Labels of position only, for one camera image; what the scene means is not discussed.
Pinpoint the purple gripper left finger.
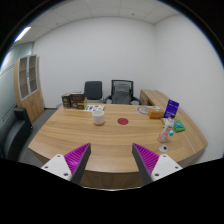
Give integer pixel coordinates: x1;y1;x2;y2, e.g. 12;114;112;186
41;142;92;186

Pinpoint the black leather sofa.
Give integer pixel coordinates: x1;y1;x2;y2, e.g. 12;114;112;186
0;108;33;161

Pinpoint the small white bottle cap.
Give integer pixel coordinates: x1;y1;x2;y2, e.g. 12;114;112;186
159;144;168;153

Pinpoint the red round coaster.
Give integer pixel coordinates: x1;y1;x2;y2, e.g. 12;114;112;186
117;118;129;125

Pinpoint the black office chair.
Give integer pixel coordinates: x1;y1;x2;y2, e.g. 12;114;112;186
84;81;103;101

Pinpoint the orange wooden box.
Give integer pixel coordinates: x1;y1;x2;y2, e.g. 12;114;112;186
148;109;164;119

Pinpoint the ceiling light panel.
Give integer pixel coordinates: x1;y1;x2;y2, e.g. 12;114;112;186
14;26;31;42

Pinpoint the white ceramic mug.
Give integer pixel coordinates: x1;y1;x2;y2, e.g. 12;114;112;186
92;110;104;125

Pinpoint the dark brown box left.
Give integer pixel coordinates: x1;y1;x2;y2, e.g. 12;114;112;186
61;93;71;108

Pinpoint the purple standing card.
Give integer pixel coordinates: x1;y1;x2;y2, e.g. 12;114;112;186
164;99;179;118

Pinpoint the green packet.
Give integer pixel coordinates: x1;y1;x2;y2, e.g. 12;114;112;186
173;120;186;132

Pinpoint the clear plastic water bottle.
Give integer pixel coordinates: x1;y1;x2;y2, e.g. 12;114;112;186
158;114;175;143

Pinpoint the grey mesh office chair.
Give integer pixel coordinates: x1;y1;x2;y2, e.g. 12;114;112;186
103;80;141;105

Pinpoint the wooden bookcase cabinet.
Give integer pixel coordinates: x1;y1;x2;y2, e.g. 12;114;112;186
14;55;44;122

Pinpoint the brown box right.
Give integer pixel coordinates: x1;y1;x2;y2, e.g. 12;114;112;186
70;92;87;109

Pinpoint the round white plate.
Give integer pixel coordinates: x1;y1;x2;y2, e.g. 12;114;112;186
137;106;151;115

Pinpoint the green white leaflet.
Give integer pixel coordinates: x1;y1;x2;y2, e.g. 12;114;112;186
84;105;104;112

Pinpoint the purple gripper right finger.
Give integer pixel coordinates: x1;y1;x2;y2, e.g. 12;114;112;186
131;142;184;186

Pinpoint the wooden side cabinet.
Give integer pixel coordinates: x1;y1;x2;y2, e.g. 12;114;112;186
140;89;169;109

